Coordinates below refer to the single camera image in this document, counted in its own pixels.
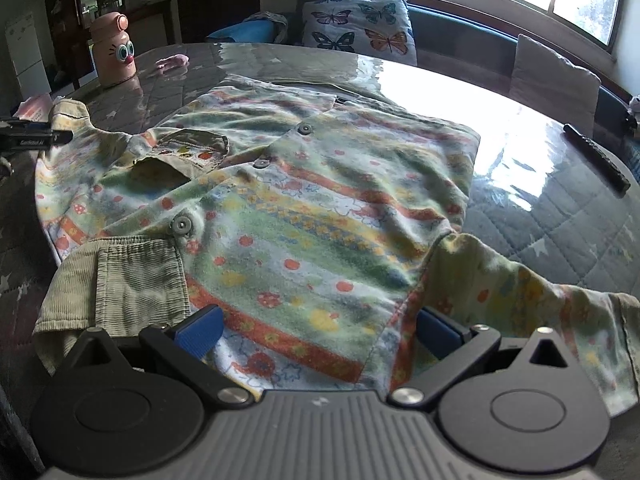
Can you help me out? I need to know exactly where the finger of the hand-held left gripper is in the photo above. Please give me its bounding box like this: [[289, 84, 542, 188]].
[[0, 116, 74, 152]]

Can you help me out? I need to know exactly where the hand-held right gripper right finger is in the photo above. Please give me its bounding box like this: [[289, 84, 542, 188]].
[[387, 307, 576, 407]]

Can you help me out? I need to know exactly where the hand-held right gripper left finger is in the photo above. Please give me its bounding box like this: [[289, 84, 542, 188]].
[[64, 305, 254, 406]]

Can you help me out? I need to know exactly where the colourful patterned children's shirt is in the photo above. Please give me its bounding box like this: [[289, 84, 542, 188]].
[[32, 74, 640, 418]]

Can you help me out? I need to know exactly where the pink packet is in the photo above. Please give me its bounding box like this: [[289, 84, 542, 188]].
[[11, 93, 54, 122]]

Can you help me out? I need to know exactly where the white refrigerator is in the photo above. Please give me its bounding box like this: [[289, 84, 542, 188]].
[[5, 11, 51, 102]]

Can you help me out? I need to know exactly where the pink cartoon face bottle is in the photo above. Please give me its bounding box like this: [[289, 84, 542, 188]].
[[90, 12, 137, 88]]

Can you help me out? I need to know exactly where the dark wooden cabinet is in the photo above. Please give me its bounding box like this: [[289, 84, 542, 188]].
[[42, 0, 126, 90]]

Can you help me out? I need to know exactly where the small pink cloth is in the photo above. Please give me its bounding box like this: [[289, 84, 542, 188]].
[[155, 54, 191, 72]]

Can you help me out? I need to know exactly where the blue cushion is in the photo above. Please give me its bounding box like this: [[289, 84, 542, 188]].
[[206, 23, 277, 44]]

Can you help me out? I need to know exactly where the black remote control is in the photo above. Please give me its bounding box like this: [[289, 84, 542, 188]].
[[563, 123, 630, 195]]

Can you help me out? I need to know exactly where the grey folded cloth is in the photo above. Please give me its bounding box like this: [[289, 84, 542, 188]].
[[242, 11, 290, 44]]

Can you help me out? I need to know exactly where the grey cushion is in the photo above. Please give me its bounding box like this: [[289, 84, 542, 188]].
[[509, 34, 602, 138]]

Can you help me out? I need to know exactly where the dark sofa bench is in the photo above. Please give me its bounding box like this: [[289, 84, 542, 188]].
[[295, 0, 640, 181]]

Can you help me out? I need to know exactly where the butterfly print pillow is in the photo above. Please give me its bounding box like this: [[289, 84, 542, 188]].
[[302, 0, 418, 67]]

